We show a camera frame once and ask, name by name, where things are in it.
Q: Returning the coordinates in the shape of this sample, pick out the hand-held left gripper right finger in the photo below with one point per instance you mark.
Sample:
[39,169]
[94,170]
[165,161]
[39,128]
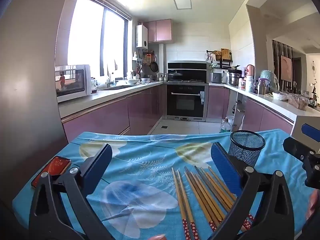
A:
[225,170]

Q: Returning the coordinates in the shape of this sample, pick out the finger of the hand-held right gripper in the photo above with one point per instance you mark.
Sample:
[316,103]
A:
[311,130]
[295,146]

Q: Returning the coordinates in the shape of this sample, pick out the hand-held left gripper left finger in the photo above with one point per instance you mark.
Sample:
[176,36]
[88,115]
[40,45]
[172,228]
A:
[98,171]

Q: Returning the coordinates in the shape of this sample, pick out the black mesh holder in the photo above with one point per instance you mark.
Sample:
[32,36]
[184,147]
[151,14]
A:
[246,152]

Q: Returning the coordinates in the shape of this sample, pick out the bunch of wooden chopsticks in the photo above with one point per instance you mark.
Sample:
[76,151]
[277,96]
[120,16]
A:
[202,192]

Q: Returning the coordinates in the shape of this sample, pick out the person's right hand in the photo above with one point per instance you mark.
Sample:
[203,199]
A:
[313,205]

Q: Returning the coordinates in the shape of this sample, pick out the clear plastic food container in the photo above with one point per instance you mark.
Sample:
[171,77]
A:
[298,102]

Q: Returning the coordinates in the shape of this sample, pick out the plastic bottle with green label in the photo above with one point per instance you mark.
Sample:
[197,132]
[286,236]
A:
[225,127]

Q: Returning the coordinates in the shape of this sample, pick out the smartphone with red case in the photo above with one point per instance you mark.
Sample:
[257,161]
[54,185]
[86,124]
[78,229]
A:
[56,166]

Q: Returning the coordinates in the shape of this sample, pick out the blue floral tablecloth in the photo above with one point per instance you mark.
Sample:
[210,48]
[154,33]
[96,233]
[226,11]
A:
[140,155]

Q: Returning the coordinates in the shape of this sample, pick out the white bowl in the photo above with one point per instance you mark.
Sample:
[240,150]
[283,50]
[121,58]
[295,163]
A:
[280,96]

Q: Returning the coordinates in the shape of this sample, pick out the pink base cabinets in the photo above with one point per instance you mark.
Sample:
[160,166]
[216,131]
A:
[252,115]
[112,115]

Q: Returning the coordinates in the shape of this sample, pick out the steel thermos bottle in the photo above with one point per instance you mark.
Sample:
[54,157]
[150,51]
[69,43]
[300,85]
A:
[261,87]

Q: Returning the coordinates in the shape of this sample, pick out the green appliance under plastic cover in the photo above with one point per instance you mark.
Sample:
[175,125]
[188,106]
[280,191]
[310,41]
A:
[268,78]

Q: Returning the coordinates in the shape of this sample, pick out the white plastic jar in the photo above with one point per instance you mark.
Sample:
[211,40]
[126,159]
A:
[250,83]

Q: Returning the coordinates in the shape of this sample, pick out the black built-in oven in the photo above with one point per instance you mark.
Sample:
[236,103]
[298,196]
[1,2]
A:
[186,102]

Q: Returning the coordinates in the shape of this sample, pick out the pink kettle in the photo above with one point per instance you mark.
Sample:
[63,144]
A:
[250,70]

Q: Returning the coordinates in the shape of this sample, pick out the stainless steel pot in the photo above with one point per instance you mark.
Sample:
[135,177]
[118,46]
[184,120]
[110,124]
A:
[235,78]

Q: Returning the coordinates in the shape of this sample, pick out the silver rice cooker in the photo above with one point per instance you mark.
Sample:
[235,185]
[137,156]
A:
[216,78]

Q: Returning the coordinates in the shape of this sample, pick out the white microwave oven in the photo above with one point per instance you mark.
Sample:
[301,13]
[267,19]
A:
[72,82]

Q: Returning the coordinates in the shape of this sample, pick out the black wok with lid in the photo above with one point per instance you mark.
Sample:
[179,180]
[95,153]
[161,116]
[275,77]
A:
[176,76]

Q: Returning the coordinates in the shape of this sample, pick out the black range hood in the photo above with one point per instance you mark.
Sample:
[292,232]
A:
[187,66]

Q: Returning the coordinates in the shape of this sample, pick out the grey refrigerator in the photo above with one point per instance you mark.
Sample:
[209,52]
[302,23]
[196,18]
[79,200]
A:
[30,80]

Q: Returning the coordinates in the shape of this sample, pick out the wooden cutting board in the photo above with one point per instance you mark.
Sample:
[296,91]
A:
[226,54]

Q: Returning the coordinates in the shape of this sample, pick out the hanging black frying pan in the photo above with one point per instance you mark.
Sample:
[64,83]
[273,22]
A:
[154,67]

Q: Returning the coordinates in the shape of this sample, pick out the white water heater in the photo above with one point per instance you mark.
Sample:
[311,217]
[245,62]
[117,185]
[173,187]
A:
[141,36]

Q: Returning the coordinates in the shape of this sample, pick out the kitchen window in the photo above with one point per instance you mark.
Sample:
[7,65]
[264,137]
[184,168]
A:
[87,30]

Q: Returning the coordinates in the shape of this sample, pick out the ceiling light panel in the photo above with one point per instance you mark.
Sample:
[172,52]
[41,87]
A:
[181,0]

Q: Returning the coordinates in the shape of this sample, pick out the pink wall picture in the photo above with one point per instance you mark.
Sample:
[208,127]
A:
[286,68]

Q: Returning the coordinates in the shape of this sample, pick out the black wall rack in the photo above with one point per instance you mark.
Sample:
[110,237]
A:
[225,63]

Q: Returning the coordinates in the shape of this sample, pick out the pink wall cabinet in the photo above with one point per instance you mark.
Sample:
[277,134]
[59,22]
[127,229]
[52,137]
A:
[160,30]

